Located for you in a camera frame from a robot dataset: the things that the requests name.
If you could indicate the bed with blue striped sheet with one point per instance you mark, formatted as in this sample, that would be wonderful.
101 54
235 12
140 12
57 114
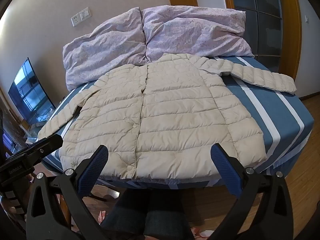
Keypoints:
265 112

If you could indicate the person's leg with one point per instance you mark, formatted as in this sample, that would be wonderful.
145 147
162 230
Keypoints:
167 215
125 212

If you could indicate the person's right leg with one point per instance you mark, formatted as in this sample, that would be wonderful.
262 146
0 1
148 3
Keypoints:
167 215

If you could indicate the dark glass panel door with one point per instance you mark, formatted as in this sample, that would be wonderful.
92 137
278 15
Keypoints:
260 17

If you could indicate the person's left leg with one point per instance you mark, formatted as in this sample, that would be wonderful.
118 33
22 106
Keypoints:
125 212

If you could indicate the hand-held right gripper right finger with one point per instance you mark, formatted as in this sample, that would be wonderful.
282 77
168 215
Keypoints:
225 172

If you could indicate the cluttered television stand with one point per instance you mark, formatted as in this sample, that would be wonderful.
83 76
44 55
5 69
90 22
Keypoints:
35 130

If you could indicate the wooden door frame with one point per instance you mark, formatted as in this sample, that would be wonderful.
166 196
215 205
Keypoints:
291 25

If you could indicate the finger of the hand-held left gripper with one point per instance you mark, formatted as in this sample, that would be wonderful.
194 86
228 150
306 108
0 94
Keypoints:
46 146

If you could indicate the purple cloth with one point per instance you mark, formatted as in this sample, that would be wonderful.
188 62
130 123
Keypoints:
8 142

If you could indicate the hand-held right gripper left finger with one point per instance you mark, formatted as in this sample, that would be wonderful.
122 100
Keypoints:
92 166

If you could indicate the lilac floral pillow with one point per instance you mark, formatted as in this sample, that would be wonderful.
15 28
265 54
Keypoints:
100 50
195 32

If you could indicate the beige quilted down jacket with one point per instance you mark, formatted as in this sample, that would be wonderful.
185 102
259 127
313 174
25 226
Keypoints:
162 117

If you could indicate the flat screen television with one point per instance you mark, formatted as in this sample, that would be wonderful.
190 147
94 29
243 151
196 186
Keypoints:
28 90

